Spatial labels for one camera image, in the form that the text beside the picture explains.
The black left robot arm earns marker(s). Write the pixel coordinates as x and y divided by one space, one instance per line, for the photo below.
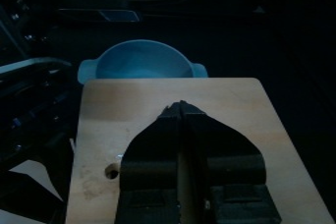
30 103

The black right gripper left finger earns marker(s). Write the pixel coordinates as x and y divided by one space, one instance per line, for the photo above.
150 165

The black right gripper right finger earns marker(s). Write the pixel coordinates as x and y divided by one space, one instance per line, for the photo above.
232 169

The wooden cutting board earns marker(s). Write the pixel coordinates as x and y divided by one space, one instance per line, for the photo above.
130 110

